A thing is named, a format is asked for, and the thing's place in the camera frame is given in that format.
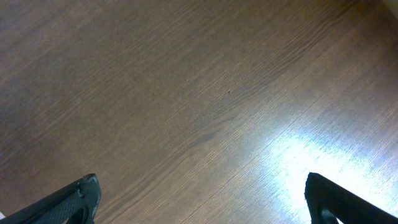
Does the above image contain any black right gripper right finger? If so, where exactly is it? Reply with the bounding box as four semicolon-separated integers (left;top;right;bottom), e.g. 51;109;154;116
305;172;397;224

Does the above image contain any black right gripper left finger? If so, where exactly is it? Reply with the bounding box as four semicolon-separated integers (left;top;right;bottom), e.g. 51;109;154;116
1;174;101;224

